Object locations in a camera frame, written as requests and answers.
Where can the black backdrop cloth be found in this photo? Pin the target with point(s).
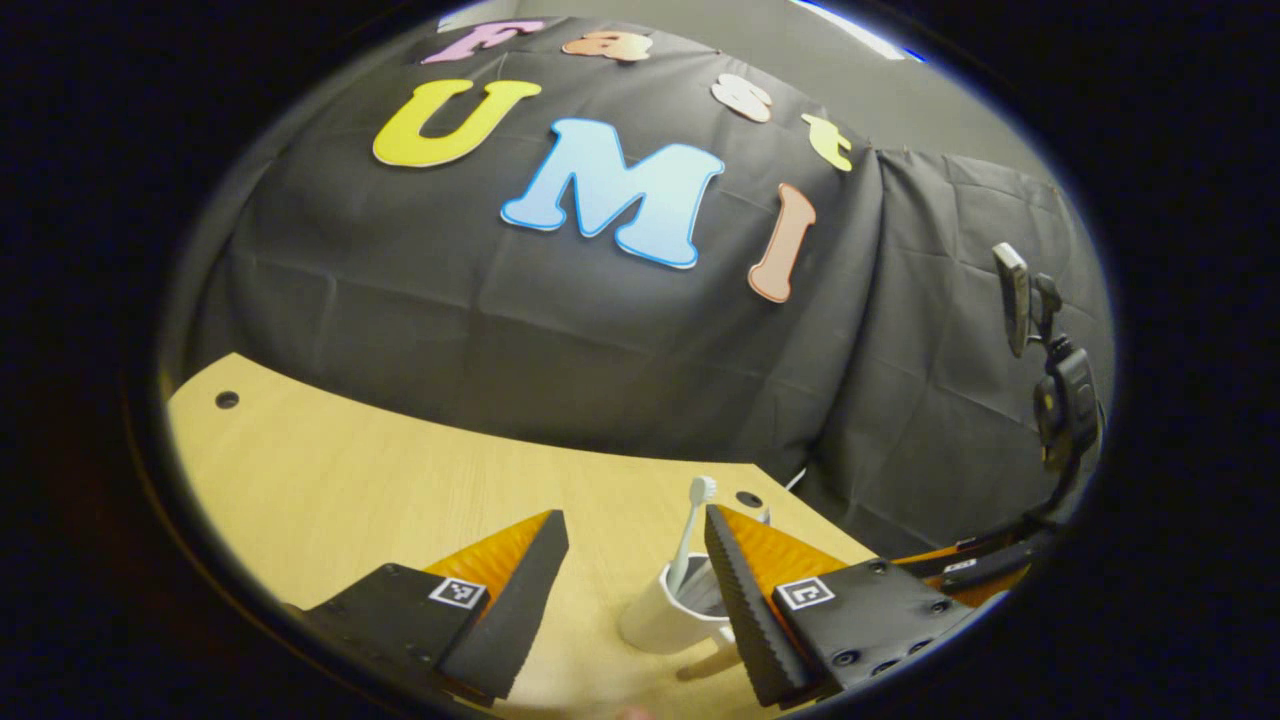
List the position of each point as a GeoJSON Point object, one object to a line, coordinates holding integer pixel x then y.
{"type": "Point", "coordinates": [600, 340]}

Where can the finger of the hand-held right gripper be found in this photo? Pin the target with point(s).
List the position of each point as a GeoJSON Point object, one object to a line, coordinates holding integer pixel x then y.
{"type": "Point", "coordinates": [1000, 572]}
{"type": "Point", "coordinates": [930, 557]}

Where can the light wooden desktop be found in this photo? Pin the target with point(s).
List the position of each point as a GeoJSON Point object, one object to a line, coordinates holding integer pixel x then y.
{"type": "Point", "coordinates": [350, 470]}

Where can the pale grey toothbrush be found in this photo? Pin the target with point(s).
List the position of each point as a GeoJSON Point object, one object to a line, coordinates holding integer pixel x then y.
{"type": "Point", "coordinates": [688, 540]}

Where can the long ceiling light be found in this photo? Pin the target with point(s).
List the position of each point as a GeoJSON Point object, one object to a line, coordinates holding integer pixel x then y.
{"type": "Point", "coordinates": [860, 30]}

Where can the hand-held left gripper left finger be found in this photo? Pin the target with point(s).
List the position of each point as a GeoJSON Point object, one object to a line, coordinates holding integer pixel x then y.
{"type": "Point", "coordinates": [515, 600]}

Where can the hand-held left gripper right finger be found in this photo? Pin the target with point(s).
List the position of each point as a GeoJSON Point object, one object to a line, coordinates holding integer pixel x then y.
{"type": "Point", "coordinates": [750, 620]}

